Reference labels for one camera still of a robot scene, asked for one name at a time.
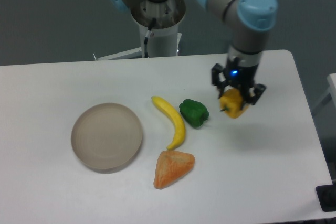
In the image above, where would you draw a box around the black device at table edge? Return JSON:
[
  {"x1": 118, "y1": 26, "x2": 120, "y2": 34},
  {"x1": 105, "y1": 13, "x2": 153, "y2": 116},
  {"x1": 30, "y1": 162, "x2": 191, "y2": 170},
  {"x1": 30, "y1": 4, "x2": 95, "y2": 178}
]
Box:
[{"x1": 316, "y1": 184, "x2": 335, "y2": 212}]

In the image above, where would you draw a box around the yellow banana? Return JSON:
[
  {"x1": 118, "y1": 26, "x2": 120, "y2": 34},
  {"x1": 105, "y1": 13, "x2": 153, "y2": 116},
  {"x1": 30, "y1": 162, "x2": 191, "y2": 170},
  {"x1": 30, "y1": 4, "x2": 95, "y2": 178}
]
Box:
[{"x1": 151, "y1": 96, "x2": 186, "y2": 151}]

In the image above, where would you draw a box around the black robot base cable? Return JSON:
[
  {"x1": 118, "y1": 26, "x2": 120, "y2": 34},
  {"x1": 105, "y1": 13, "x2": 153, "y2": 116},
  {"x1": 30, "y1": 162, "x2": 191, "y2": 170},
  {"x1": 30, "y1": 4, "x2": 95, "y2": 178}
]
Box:
[{"x1": 143, "y1": 17, "x2": 158, "y2": 58}]

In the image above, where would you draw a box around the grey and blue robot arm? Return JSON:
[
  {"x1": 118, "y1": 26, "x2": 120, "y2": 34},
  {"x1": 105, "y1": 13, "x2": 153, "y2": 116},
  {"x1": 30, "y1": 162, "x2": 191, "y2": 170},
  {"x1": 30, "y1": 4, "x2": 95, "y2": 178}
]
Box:
[{"x1": 111, "y1": 0, "x2": 278, "y2": 110}]

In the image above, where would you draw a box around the beige round plate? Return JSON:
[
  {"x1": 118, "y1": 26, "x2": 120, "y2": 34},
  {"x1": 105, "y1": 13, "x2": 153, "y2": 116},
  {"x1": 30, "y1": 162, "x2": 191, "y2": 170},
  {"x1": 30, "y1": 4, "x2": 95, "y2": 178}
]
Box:
[{"x1": 71, "y1": 103, "x2": 143, "y2": 170}]

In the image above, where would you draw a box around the green bell pepper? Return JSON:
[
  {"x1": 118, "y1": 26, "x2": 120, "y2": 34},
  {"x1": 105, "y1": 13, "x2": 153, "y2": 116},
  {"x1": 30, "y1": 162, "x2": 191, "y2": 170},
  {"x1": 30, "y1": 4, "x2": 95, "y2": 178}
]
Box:
[{"x1": 179, "y1": 99, "x2": 209, "y2": 129}]

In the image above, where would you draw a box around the white side table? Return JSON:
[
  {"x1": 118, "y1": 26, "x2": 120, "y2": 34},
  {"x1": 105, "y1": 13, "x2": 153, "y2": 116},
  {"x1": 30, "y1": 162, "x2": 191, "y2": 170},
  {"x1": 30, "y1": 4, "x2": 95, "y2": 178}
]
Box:
[{"x1": 311, "y1": 73, "x2": 335, "y2": 117}]

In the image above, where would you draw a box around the yellow bell pepper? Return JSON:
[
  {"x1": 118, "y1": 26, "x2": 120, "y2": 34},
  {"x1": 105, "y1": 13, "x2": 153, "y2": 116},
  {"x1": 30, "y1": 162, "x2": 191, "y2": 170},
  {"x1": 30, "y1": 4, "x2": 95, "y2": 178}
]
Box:
[{"x1": 219, "y1": 88, "x2": 249, "y2": 119}]

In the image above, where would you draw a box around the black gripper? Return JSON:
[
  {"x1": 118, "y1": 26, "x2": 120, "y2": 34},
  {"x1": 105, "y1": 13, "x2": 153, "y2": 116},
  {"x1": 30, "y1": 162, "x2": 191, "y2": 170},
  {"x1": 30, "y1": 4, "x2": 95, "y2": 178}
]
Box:
[{"x1": 211, "y1": 59, "x2": 266, "y2": 110}]

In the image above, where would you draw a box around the orange triangular bread piece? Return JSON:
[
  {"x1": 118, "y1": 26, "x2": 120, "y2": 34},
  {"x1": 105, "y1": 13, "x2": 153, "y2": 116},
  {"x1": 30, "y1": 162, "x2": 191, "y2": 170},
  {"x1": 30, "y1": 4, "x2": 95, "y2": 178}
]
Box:
[{"x1": 153, "y1": 151, "x2": 195, "y2": 189}]

